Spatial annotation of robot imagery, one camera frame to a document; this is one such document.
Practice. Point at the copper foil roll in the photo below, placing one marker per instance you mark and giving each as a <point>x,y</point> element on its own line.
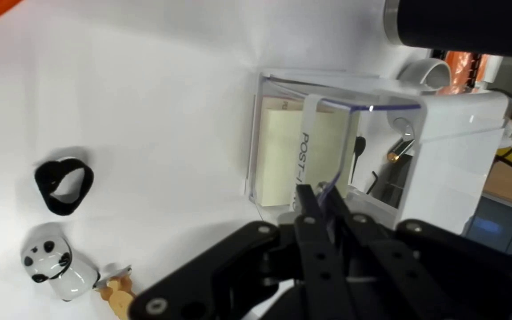
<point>466,68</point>

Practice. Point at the small wooden figure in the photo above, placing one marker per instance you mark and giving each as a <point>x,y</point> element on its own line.
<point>118,294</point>

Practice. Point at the clear post-it dispenser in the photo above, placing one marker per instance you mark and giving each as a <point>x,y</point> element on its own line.
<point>279,154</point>

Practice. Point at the white plastic box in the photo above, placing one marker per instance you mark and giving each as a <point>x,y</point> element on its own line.
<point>457,154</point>

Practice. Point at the white spotted salt shaker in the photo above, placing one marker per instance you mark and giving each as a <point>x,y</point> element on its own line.
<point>61,268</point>

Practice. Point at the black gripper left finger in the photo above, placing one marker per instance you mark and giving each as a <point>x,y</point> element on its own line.
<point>267,278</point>

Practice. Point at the white tape roll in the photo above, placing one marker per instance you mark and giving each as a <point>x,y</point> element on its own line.
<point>425,72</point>

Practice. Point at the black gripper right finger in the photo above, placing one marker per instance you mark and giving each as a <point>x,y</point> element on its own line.
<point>434,278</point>

